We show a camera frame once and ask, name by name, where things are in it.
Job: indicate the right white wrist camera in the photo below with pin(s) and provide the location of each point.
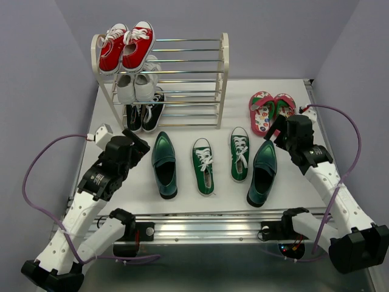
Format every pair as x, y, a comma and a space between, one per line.
308, 112

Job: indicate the left red canvas sneaker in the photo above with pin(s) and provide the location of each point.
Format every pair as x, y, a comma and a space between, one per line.
111, 46

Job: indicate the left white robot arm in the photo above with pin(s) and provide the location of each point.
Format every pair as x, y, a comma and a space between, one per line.
59, 267

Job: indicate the green canvas sneaker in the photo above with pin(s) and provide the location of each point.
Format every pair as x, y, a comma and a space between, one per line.
202, 159
240, 151

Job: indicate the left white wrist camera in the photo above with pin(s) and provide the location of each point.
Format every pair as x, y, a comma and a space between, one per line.
102, 136

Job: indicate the right black canvas sneaker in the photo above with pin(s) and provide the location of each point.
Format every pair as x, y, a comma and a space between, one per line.
153, 112

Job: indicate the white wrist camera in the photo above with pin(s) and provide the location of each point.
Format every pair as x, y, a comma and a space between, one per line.
308, 112
102, 136

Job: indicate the aluminium mounting rail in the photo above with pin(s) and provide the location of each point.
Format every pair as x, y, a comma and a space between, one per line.
206, 226

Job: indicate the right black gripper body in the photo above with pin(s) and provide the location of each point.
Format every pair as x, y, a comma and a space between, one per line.
286, 142

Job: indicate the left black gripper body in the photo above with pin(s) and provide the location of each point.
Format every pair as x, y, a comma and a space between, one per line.
129, 165

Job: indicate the dark green loafer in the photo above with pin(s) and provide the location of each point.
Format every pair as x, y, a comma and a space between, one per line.
264, 173
163, 161

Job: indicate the left white leather sneaker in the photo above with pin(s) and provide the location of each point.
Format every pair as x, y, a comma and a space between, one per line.
125, 90

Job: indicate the black canvas sneaker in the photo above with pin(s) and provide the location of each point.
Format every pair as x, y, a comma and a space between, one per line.
153, 112
134, 118

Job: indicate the cream metal shoe shelf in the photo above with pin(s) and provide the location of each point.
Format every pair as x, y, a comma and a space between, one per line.
206, 94

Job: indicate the pink flip flop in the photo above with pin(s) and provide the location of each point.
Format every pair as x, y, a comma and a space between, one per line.
284, 105
261, 112

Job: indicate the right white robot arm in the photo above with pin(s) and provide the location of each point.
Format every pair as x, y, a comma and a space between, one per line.
355, 241

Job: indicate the left black canvas sneaker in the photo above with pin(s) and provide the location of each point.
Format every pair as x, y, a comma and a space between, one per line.
134, 118

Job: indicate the red canvas sneaker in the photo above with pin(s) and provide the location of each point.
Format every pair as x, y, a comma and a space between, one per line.
111, 46
138, 43

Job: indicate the white leather sneaker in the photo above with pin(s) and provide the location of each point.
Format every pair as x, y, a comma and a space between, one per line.
146, 81
125, 90

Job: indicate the right white leather sneaker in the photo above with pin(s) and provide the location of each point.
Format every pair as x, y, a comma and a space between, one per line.
146, 81

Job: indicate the right red canvas sneaker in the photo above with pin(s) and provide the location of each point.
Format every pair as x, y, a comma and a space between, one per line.
138, 43

